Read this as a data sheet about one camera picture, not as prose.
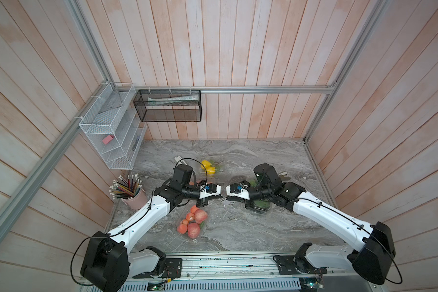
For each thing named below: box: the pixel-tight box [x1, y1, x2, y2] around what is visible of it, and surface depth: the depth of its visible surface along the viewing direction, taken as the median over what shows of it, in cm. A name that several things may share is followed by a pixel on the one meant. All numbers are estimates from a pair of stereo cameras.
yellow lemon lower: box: [206, 166, 216, 175], surface depth 103 cm
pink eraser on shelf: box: [102, 134, 115, 145], surface depth 84 cm
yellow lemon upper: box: [200, 159, 212, 170], surface depth 103 cm
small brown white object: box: [278, 171, 291, 181], surface depth 103 cm
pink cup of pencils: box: [109, 173, 148, 210], surface depth 85 cm
